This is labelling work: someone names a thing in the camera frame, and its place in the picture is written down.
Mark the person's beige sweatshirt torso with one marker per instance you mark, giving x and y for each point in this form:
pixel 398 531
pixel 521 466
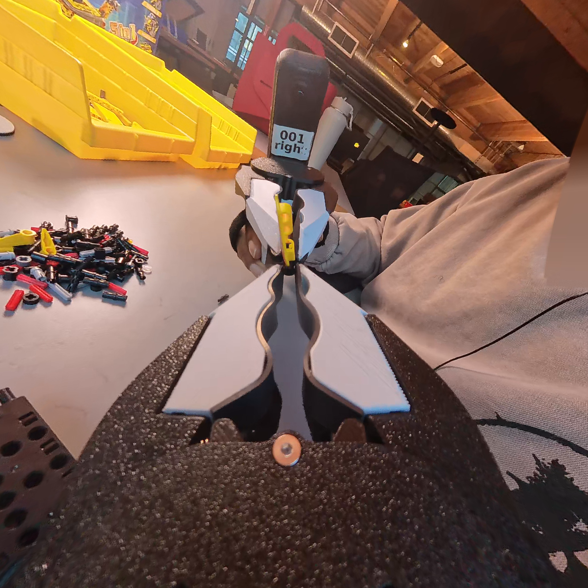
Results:
pixel 505 390

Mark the yellow storage bin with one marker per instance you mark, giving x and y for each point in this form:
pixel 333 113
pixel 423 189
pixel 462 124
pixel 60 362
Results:
pixel 138 147
pixel 229 142

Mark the white water bottle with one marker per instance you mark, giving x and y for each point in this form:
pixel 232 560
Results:
pixel 326 133

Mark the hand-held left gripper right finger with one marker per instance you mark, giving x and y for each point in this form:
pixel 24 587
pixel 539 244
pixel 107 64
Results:
pixel 353 363

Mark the person's right forearm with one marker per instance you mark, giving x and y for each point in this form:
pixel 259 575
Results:
pixel 413 229

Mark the window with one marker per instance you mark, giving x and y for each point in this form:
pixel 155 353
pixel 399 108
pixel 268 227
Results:
pixel 241 41

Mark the robot kit box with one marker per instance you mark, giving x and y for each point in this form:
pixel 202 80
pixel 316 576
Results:
pixel 133 27

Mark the pile of small building pins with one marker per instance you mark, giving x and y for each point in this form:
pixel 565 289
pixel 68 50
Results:
pixel 69 262

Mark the yellow piece with black pins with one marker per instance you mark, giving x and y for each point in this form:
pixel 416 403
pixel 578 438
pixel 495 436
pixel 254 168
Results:
pixel 285 229

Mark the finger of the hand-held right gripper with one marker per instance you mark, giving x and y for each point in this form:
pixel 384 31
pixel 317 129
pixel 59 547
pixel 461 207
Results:
pixel 262 211
pixel 314 216

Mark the grey desk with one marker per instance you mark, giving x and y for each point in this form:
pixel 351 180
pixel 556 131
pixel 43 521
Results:
pixel 160 220

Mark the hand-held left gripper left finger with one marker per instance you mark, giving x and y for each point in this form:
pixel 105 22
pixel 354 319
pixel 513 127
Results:
pixel 220 358

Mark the person's right hand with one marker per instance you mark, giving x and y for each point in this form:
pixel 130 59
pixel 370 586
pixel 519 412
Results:
pixel 252 252

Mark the black disc on pole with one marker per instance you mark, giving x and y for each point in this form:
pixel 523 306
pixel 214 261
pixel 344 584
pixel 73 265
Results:
pixel 441 118

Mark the heap of yellow pieces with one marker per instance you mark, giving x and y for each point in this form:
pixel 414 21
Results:
pixel 110 115

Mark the white booklet stand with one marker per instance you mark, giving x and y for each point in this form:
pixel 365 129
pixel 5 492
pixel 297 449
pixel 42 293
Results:
pixel 5 126

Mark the red cardboard box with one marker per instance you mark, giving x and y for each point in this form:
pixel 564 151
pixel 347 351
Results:
pixel 252 82

